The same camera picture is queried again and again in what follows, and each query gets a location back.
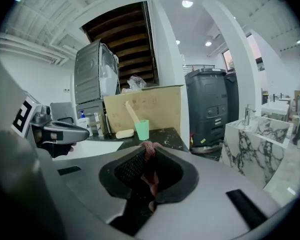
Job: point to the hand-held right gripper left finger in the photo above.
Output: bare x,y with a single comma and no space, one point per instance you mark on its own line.
85,191

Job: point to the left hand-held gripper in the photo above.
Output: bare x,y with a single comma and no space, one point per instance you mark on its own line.
20,114

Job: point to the large cardboard box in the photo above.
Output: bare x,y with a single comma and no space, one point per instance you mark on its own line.
160,109

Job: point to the dark red cloth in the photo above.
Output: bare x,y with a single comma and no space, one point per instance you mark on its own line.
150,154

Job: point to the white sink on metal stand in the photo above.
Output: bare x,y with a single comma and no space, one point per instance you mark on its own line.
275,109

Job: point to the round ceiling light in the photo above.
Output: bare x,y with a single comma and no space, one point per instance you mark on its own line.
187,3
208,43
177,42

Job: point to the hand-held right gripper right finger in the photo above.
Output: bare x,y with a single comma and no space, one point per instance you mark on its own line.
215,209

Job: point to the green plastic cup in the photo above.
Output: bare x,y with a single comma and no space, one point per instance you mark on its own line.
142,131

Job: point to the white rectangular sink basin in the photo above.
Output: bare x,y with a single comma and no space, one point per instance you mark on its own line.
95,147

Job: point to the chrome faucet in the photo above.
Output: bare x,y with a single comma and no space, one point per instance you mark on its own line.
99,126
248,116

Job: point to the wooden staircase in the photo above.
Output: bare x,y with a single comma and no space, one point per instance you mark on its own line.
125,39

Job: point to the cream soap bar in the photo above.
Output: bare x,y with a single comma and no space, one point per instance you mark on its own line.
125,134

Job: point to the white marble sink cabinet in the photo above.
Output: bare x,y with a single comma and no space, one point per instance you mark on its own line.
252,149

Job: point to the dark grey machine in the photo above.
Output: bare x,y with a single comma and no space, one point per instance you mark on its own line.
232,96

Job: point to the black floor cleaning machine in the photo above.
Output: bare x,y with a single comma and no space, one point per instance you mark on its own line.
206,104

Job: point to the clear plastic bag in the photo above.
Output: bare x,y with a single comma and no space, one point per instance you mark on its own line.
136,82

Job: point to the black marble vanity table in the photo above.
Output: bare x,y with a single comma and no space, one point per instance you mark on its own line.
165,139

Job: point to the white blue-pump soap bottle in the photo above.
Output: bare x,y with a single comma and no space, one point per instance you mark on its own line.
84,124

